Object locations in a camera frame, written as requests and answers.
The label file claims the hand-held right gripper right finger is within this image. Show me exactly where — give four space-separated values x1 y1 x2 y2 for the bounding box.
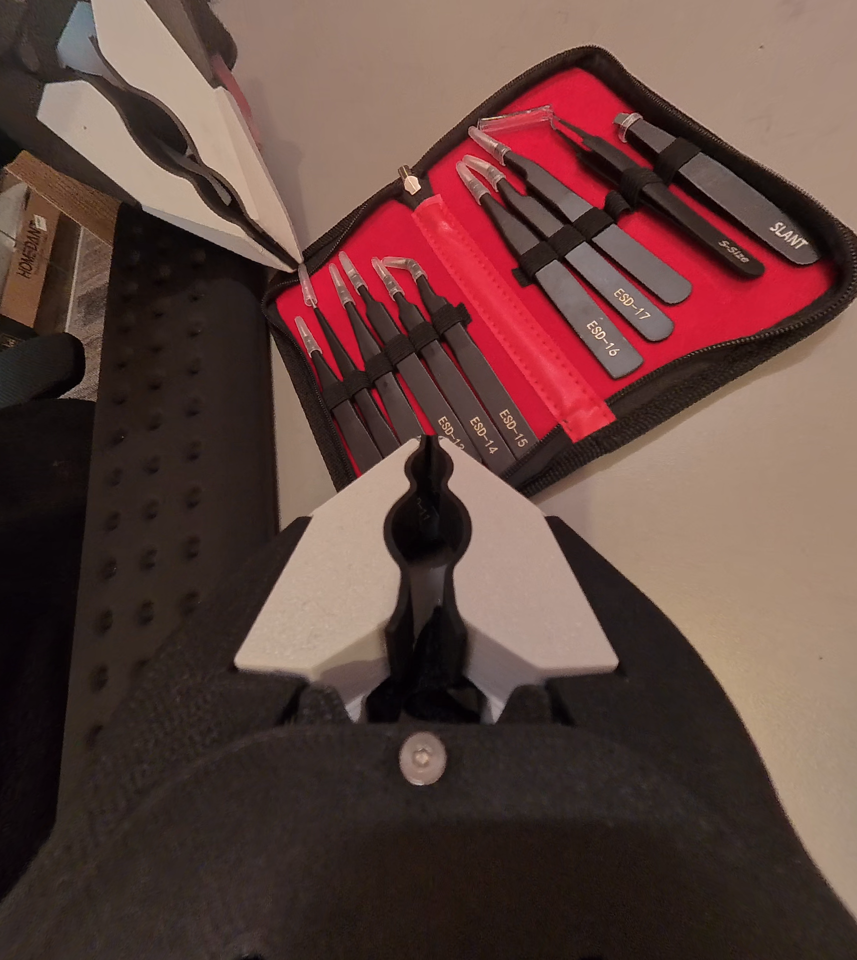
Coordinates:
432 437 619 725

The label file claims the brown cardboard box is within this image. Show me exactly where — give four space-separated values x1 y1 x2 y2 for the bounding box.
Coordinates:
0 150 126 331

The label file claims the person's black jacket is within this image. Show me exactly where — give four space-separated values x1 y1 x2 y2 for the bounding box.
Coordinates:
0 405 96 960

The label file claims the long clear plastic tube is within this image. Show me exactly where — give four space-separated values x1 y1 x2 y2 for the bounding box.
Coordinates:
477 105 559 136

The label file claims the black zip case red lining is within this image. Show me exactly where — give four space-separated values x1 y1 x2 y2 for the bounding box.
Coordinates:
259 45 857 500

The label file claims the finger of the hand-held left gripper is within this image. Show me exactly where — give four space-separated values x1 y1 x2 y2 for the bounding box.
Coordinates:
37 30 302 271
91 0 304 267

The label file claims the black dimpled foam pad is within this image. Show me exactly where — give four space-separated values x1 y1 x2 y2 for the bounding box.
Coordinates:
61 201 281 759

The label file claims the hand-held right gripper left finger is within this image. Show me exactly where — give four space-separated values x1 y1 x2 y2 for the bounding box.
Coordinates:
235 437 430 725

